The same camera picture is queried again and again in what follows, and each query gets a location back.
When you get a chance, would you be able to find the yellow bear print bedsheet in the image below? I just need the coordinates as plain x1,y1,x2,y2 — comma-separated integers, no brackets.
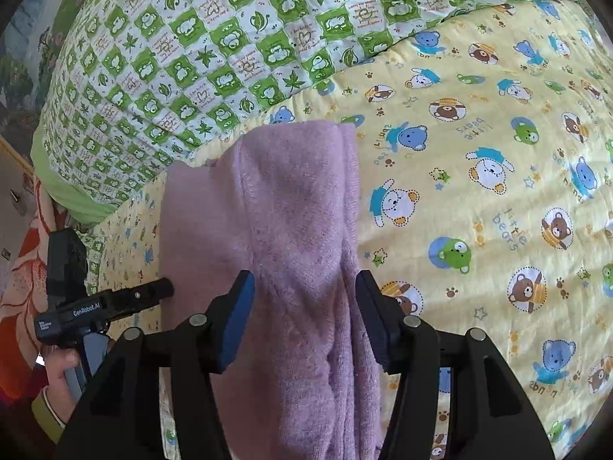
93,0,613,460

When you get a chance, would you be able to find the flower print wall poster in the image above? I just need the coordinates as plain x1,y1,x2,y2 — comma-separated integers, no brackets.
0,0,103,154

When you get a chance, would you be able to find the person's left hand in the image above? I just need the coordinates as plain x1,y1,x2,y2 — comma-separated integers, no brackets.
45,347,83,417

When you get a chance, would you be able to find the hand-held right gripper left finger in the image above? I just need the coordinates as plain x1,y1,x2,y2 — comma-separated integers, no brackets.
55,269,256,460

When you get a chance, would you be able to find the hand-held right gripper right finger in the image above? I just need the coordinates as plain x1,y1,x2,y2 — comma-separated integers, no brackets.
354,269,556,460

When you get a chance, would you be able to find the purple knit sweater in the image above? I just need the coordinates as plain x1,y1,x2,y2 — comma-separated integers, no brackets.
158,121,384,460

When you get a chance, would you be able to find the person's left forearm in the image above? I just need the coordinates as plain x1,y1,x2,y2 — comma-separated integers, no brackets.
31,386,68,442

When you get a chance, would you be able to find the green checkered quilt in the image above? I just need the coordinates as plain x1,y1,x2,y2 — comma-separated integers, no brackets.
30,0,592,225

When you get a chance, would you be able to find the red floral blanket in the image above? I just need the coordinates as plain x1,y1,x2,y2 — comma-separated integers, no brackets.
0,172,103,394

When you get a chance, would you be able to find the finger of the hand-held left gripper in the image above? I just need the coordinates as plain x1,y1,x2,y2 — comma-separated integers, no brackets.
103,278,175,319

